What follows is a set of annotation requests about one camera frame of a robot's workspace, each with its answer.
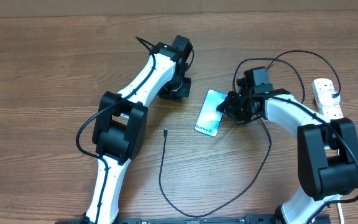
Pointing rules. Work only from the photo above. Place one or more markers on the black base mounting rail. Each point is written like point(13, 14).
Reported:
point(248, 219)

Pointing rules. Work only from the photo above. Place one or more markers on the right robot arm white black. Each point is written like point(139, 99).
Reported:
point(327, 149)

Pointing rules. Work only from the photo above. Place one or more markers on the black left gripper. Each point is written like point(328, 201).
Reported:
point(184, 91)

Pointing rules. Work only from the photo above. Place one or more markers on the white charger plug adapter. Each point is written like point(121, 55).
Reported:
point(326, 99)

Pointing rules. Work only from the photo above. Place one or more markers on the blue screen Galaxy smartphone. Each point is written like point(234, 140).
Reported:
point(209, 117)

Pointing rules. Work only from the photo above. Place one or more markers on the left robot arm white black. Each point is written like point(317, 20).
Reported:
point(121, 121)

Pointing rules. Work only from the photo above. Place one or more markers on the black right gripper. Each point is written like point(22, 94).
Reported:
point(230, 111)

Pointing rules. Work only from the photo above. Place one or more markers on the white power strip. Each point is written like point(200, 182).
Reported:
point(323, 90)

